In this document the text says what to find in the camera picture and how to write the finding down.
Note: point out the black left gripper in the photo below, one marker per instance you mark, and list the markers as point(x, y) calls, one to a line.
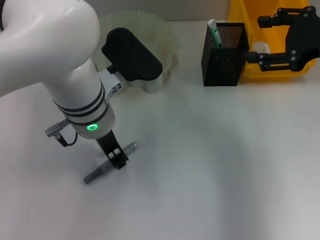
point(108, 143)

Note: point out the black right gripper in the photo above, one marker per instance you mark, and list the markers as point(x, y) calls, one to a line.
point(305, 37)

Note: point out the grey pen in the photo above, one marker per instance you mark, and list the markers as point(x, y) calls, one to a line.
point(96, 173)

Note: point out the green pen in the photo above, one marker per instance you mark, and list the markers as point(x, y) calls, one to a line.
point(215, 33)

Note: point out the black mesh pen holder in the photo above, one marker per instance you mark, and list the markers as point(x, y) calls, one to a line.
point(220, 67)

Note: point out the yellow plastic bin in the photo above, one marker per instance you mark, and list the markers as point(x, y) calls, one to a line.
point(270, 32)

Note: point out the pale green glass bowl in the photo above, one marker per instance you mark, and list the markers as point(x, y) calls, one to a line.
point(160, 37)

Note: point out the left wrist camera housing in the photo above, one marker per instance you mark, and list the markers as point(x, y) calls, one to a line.
point(132, 57)

